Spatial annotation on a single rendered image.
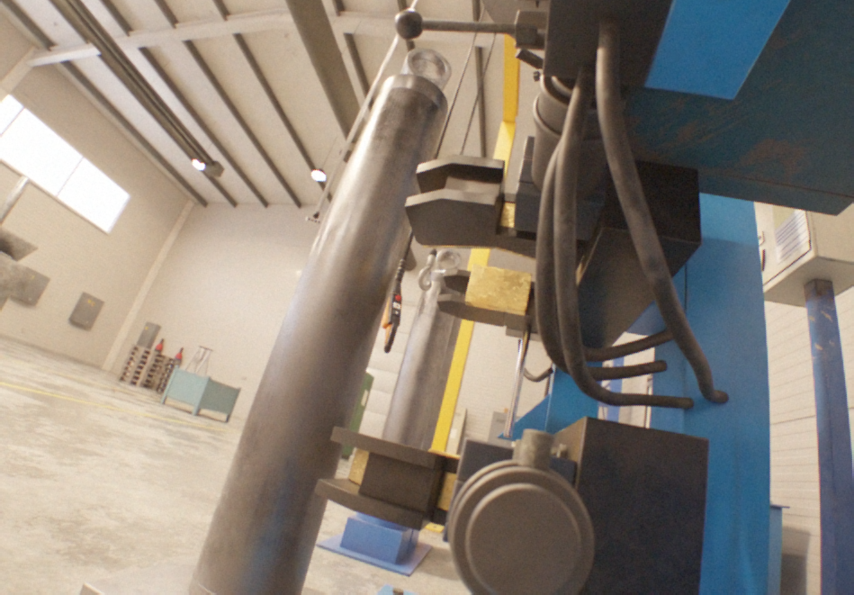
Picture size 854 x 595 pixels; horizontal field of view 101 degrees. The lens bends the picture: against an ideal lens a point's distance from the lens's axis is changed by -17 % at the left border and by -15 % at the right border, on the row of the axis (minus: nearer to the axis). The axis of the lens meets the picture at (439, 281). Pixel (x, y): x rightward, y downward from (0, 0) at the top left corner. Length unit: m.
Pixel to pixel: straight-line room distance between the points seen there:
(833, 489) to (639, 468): 0.84
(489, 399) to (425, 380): 9.48
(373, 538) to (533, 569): 1.84
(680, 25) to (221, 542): 1.01
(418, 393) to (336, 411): 1.29
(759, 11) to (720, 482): 0.68
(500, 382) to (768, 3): 11.42
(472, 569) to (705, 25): 0.50
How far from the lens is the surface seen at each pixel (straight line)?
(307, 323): 0.89
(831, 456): 1.33
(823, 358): 1.38
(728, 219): 1.04
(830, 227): 1.43
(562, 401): 1.16
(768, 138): 0.72
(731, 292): 0.95
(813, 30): 0.62
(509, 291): 1.06
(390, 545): 2.13
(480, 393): 11.63
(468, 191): 0.71
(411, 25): 0.55
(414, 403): 2.14
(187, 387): 8.72
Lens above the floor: 0.53
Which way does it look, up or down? 23 degrees up
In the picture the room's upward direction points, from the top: 15 degrees clockwise
